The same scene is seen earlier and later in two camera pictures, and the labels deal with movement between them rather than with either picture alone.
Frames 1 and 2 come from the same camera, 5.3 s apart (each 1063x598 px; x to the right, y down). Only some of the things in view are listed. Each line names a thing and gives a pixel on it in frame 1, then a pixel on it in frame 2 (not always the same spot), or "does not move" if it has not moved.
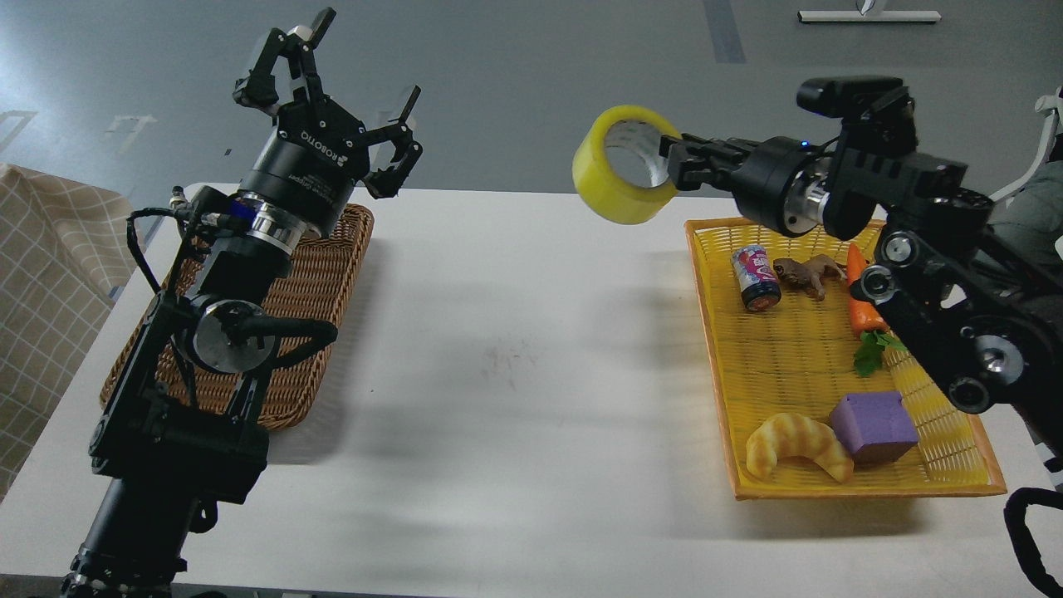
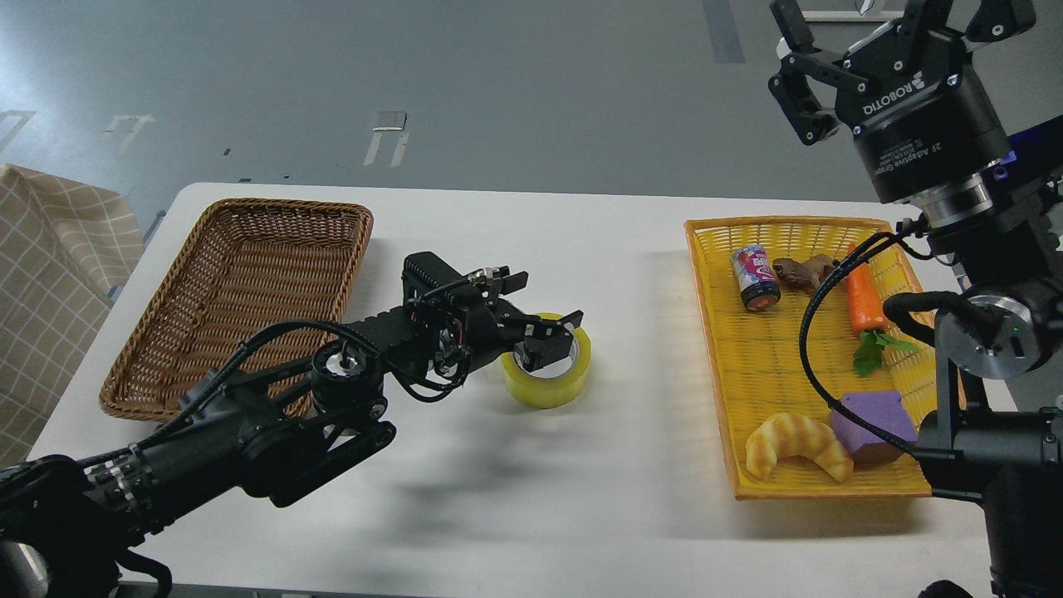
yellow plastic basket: (799, 420) does not move
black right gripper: (778, 182) → (921, 111)
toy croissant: (787, 434) does not move
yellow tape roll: (617, 165) → (556, 384)
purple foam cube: (874, 427) does not move
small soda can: (756, 276) does not move
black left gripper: (318, 153) → (481, 325)
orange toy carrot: (867, 321) does not move
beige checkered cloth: (65, 248) does not move
